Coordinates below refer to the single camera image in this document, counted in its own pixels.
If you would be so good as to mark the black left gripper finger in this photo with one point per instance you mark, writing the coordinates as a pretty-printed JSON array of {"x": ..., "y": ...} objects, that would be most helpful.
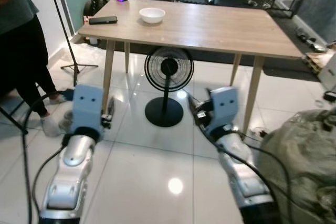
[{"x": 111, "y": 106}]

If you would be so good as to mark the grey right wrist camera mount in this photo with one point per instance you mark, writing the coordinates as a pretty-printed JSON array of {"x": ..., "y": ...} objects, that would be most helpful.
[{"x": 224, "y": 107}]

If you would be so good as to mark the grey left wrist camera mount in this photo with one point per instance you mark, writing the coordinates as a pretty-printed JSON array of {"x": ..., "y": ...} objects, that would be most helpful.
[{"x": 86, "y": 106}]

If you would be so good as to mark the light wooden dining table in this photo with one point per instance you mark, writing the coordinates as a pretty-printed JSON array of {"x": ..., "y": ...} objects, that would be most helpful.
[{"x": 210, "y": 27}]

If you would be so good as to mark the white floor power strip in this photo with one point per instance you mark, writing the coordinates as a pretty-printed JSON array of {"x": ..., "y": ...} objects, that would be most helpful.
[{"x": 259, "y": 130}]

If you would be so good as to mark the olive green fabric sack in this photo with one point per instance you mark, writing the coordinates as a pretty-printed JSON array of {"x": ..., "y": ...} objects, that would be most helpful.
[{"x": 302, "y": 166}]

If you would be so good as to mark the black bag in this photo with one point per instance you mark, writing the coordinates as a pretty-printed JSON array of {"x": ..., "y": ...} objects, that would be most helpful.
[{"x": 95, "y": 6}]

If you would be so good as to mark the person in dark trousers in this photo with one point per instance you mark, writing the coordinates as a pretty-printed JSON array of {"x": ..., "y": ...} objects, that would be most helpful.
[{"x": 21, "y": 51}]

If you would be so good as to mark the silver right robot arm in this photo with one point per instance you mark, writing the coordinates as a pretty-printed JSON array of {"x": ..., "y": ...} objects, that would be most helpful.
[{"x": 244, "y": 177}]

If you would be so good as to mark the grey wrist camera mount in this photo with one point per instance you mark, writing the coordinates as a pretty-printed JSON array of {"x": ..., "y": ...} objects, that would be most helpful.
[
  {"x": 224, "y": 107},
  {"x": 86, "y": 106}
]

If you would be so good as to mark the dark pair of shoes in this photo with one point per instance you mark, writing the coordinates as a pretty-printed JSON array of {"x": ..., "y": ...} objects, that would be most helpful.
[{"x": 306, "y": 39}]

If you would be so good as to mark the black remote control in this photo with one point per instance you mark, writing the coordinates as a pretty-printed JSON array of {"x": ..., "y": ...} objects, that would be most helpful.
[{"x": 103, "y": 20}]

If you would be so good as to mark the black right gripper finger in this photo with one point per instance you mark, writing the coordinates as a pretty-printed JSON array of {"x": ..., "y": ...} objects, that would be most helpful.
[{"x": 192, "y": 103}]

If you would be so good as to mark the white drawer cabinet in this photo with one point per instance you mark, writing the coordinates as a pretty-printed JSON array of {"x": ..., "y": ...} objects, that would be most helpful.
[{"x": 328, "y": 74}]

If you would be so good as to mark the black pedestal fan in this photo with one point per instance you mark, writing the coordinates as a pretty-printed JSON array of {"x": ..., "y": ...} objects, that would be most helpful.
[{"x": 168, "y": 67}]

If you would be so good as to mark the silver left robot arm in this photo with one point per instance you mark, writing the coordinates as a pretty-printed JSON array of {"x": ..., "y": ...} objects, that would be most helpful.
[{"x": 71, "y": 171}]

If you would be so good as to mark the white ceramic bowl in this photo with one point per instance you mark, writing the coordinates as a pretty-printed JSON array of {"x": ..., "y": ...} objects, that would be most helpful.
[{"x": 152, "y": 16}]

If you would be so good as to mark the black tripod stand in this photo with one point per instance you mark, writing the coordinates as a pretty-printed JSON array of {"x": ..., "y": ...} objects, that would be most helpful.
[{"x": 67, "y": 40}]

